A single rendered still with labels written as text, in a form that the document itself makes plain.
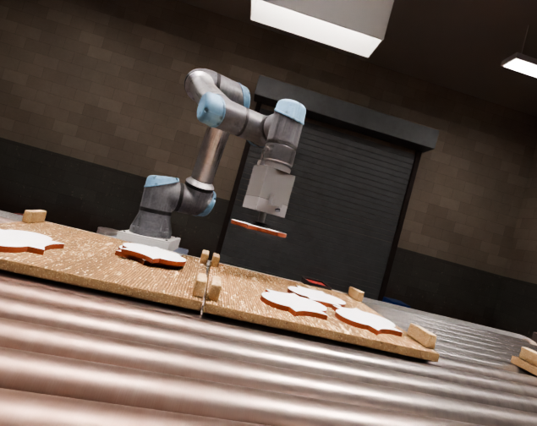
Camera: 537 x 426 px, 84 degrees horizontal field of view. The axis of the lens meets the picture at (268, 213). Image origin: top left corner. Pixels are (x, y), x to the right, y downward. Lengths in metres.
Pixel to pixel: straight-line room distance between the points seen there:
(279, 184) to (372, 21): 2.88
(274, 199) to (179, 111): 5.17
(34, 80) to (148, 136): 2.09
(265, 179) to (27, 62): 6.49
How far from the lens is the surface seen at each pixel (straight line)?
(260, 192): 0.67
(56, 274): 0.51
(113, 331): 0.40
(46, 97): 6.63
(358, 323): 0.60
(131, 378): 0.31
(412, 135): 5.99
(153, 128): 5.80
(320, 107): 5.52
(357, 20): 3.42
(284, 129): 0.71
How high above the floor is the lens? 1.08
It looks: 2 degrees up
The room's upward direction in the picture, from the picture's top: 15 degrees clockwise
